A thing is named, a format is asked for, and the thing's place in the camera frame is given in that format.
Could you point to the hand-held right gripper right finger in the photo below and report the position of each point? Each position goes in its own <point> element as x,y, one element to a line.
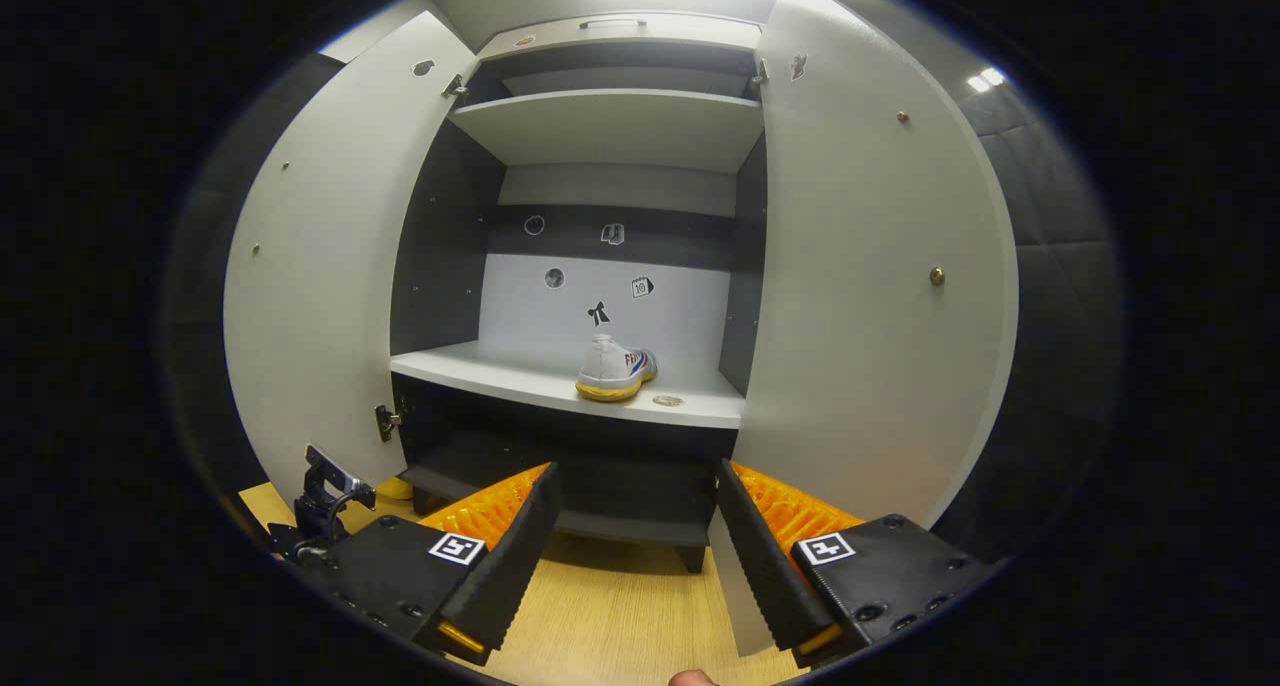
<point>765,566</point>

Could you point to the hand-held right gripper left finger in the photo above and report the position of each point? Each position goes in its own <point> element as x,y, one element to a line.
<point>515,566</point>

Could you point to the white canvas shoe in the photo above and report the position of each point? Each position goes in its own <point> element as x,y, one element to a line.
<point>612,371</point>

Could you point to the white cabinet door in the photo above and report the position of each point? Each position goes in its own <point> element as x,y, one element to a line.
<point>330,266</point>
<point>860,296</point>

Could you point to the white and grey shoe cabinet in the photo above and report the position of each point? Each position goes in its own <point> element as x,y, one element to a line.
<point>610,131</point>

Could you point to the white cabinet drawer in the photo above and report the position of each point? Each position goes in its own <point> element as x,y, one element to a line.
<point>700,35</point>

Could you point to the yellow plush toy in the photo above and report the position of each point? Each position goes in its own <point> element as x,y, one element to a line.
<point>394,488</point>

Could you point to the small ceiling light panel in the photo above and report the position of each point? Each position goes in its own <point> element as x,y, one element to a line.
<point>985,79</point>

